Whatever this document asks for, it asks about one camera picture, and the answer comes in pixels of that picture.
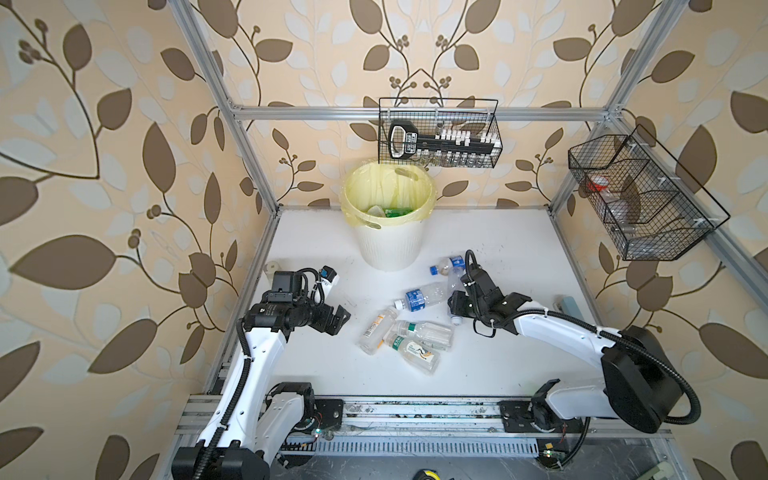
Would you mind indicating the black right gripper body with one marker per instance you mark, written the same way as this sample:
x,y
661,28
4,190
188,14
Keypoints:
x,y
461,305

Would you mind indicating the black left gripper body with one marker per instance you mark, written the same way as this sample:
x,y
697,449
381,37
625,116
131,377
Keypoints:
x,y
319,317

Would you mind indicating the clear bottle yellow label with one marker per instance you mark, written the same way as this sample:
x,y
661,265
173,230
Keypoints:
x,y
373,336

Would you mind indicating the clear bottle green white label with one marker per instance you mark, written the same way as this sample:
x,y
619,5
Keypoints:
x,y
413,352

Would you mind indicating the clear bottle purple label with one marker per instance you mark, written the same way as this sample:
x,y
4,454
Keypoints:
x,y
454,284

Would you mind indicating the clear bottle red label red cap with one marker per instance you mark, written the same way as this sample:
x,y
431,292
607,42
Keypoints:
x,y
376,211

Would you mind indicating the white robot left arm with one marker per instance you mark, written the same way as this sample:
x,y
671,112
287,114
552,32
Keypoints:
x,y
253,419

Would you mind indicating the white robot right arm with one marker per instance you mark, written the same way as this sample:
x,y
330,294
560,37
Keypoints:
x,y
635,381

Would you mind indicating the white ribbed trash bin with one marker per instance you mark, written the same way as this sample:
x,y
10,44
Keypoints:
x,y
390,248

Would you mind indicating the yellow plastic bin liner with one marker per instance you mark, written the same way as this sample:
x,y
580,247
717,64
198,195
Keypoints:
x,y
388,186

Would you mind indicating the clear bottle blue cap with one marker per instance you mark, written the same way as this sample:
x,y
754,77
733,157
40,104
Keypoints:
x,y
448,266

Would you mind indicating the clear bottle blue label middle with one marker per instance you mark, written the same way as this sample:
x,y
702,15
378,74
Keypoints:
x,y
422,297

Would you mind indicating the clear bottle green neck band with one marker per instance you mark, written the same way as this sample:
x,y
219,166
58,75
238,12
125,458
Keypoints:
x,y
430,334

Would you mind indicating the light blue grey case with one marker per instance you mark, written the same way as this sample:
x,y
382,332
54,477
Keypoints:
x,y
569,306

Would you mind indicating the red cap item in basket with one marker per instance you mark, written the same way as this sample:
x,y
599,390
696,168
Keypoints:
x,y
597,183

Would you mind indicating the black white tool in basket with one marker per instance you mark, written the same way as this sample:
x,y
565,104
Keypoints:
x,y
404,140

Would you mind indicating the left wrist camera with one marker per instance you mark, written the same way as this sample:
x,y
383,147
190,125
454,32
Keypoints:
x,y
329,278

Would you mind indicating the metal base rail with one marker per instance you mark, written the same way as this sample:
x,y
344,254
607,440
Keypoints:
x,y
450,427

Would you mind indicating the black wire basket back wall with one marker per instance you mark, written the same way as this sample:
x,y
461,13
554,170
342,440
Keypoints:
x,y
475,115

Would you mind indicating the black wire basket wall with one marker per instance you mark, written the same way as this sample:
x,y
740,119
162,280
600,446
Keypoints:
x,y
656,208
475,115

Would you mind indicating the black wire basket right wall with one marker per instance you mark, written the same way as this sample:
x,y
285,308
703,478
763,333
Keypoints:
x,y
656,208

